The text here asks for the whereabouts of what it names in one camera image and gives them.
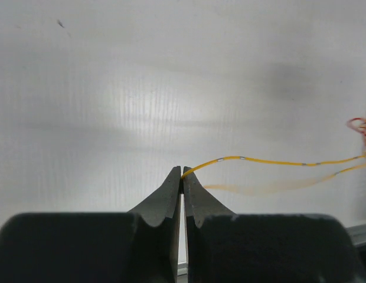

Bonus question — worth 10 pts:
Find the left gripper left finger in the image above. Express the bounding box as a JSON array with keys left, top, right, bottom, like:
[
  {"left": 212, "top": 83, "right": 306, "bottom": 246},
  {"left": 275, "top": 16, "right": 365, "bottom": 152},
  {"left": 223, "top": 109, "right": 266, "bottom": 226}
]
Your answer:
[{"left": 129, "top": 166, "right": 181, "bottom": 226}]

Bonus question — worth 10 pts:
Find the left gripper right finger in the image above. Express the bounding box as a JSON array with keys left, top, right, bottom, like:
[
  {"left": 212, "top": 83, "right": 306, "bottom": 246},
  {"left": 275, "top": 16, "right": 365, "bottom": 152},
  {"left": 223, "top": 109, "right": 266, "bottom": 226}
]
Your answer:
[{"left": 182, "top": 173, "right": 234, "bottom": 228}]

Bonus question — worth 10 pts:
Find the aluminium mounting rail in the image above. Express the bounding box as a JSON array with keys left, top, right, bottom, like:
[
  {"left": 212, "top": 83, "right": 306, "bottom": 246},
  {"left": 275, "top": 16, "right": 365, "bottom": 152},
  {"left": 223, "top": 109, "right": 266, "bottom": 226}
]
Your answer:
[{"left": 346, "top": 224, "right": 366, "bottom": 248}]

